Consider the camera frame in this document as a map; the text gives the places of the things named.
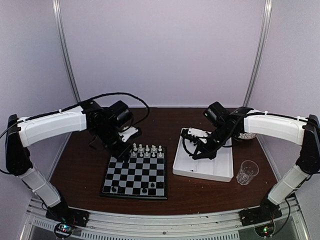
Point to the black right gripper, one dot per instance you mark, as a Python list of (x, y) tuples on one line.
[(207, 153)]

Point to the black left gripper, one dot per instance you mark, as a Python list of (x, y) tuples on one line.
[(125, 150)]

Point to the white plastic compartment tray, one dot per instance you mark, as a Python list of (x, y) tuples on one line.
[(218, 169)]

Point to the black white chess board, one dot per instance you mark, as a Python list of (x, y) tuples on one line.
[(132, 173)]

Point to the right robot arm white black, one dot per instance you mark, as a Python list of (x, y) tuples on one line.
[(292, 143)]

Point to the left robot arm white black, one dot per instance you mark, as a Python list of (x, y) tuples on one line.
[(22, 133)]

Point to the white chess pieces row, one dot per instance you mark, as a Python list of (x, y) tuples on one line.
[(147, 151)]

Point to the patterned ceramic plate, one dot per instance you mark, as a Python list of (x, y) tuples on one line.
[(247, 136)]

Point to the clear drinking glass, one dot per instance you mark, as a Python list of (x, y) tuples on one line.
[(248, 170)]

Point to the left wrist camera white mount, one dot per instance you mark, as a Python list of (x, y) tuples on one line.
[(129, 133)]

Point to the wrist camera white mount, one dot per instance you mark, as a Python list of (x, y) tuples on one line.
[(129, 133), (194, 135)]

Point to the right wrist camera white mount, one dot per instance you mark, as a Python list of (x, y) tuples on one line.
[(194, 135)]

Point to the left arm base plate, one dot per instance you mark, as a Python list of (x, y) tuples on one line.
[(74, 217)]

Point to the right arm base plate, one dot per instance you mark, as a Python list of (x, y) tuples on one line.
[(257, 215)]

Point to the front aluminium rail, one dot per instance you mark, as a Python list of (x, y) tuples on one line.
[(225, 225)]

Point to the right aluminium frame post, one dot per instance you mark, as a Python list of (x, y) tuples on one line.
[(264, 30)]

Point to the aluminium frame post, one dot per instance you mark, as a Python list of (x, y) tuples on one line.
[(64, 48), (264, 30)]

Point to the left aluminium frame post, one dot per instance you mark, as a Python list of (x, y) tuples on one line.
[(64, 48)]

